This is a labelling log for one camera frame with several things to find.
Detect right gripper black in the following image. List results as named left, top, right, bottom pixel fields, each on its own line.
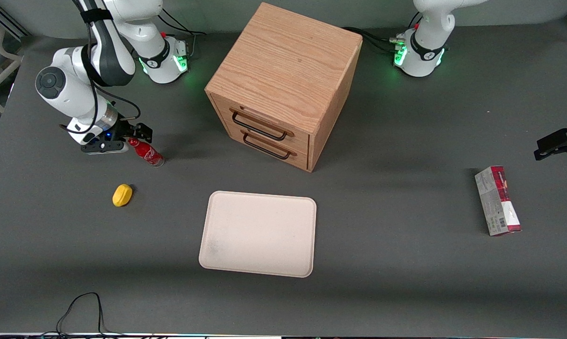
left=105, top=118, right=153, bottom=144

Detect red coke bottle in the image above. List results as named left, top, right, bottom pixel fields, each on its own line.
left=127, top=137, right=166, bottom=168

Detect white rectangular tray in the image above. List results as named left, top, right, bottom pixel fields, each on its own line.
left=198, top=190, right=317, bottom=278

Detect yellow oval plastic object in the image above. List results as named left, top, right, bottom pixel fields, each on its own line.
left=112, top=184, right=134, bottom=208

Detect red and grey carton box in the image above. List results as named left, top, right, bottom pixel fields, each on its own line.
left=474, top=165, right=523, bottom=237

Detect oak wooden drawer cabinet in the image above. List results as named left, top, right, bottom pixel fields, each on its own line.
left=204, top=2, right=363, bottom=173

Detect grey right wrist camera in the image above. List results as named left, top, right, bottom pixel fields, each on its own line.
left=81, top=140, right=130, bottom=155

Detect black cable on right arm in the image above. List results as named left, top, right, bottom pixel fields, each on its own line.
left=59, top=0, right=143, bottom=136

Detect black right arm base cables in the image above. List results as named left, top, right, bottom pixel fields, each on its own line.
left=157, top=7, right=208, bottom=60

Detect black arm base cables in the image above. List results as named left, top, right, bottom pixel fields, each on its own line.
left=341, top=26, right=407, bottom=55
left=157, top=7, right=208, bottom=60

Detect black metal drawer handle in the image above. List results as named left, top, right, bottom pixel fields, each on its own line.
left=229, top=107, right=295, bottom=141
left=242, top=133, right=298, bottom=160

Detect white tubular chair frame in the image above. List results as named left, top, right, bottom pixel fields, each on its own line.
left=0, top=14, right=24, bottom=114

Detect thin black looped cable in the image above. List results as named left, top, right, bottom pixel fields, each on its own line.
left=54, top=292, right=124, bottom=338

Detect black left arm base cables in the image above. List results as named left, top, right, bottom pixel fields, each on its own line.
left=341, top=26, right=407, bottom=55

